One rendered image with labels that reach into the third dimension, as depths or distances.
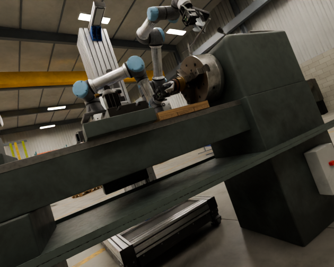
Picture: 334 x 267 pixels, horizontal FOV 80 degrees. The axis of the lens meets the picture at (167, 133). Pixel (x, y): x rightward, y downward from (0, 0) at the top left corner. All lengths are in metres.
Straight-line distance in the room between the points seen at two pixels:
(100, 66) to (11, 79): 10.10
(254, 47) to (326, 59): 9.74
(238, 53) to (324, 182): 0.89
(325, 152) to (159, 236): 1.16
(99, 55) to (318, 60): 10.07
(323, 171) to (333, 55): 9.80
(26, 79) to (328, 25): 13.54
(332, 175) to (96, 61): 1.94
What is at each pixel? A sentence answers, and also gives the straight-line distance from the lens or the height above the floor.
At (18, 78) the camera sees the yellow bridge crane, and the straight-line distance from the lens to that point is 12.05.
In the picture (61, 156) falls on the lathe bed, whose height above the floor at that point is 0.84.
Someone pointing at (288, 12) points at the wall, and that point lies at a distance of 11.89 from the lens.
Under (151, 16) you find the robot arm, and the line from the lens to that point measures 1.42.
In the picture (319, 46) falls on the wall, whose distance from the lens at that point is 11.25.
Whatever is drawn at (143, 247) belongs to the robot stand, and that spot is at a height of 0.17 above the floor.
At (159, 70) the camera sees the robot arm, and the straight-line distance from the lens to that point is 1.86.
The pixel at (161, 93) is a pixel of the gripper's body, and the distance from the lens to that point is 1.25.
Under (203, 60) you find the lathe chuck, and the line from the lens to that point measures 1.25.
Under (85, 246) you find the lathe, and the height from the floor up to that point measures 0.53.
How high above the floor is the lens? 0.73
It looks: 4 degrees up
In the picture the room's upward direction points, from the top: 19 degrees counter-clockwise
